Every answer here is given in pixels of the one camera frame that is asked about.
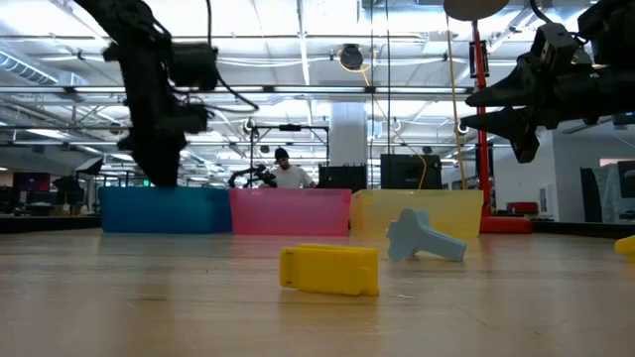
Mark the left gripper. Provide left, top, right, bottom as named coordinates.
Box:
left=101, top=42, right=213, bottom=188

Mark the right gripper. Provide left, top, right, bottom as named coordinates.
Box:
left=460, top=61, right=635, bottom=164

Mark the light blue staple remover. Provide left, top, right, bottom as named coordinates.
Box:
left=386, top=206, right=468, bottom=263

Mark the yellow mini stapler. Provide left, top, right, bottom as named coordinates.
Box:
left=613, top=234, right=635, bottom=263
left=278, top=242, right=381, bottom=298

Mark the red desk lamp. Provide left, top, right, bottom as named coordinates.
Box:
left=442, top=0, right=534, bottom=235

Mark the blue plastic bin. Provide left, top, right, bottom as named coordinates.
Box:
left=97, top=185, right=233, bottom=235

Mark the red box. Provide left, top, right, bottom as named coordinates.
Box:
left=507, top=200, right=540, bottom=216

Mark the large black monitor back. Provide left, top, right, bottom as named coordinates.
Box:
left=380, top=153, right=444, bottom=190

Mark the person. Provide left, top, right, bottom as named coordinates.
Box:
left=267, top=147, right=318, bottom=189

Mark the yellow plastic bin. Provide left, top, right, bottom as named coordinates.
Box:
left=348, top=188, right=485, bottom=240

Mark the pink plastic bin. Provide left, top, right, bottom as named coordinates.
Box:
left=228, top=186, right=353, bottom=237

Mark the white pillar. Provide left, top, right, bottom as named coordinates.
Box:
left=329, top=101, right=369, bottom=168

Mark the small black monitor back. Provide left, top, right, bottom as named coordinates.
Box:
left=317, top=164, right=369, bottom=192

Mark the yellow hanging cord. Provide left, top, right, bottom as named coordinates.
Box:
left=444, top=14, right=470, bottom=190

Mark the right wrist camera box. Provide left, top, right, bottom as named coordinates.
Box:
left=530, top=22, right=582, bottom=66

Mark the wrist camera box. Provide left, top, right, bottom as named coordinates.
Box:
left=170, top=42, right=220, bottom=91
left=530, top=22, right=582, bottom=66

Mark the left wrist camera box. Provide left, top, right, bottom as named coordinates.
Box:
left=170, top=42, right=220, bottom=91

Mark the black metal stand frame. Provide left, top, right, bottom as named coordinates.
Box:
left=249, top=123, right=331, bottom=189

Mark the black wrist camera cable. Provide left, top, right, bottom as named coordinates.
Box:
left=205, top=0, right=260, bottom=113

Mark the black cable reel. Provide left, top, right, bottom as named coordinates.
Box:
left=339, top=43, right=365, bottom=71

